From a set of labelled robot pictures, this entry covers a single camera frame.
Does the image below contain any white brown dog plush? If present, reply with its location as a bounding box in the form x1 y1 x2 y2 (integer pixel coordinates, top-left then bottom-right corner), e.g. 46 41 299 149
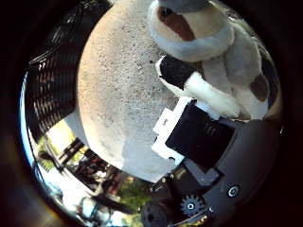
147 0 271 122

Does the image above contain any black woven plastic basket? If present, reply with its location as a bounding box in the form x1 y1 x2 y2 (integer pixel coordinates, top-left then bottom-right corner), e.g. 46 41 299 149
24 0 112 143

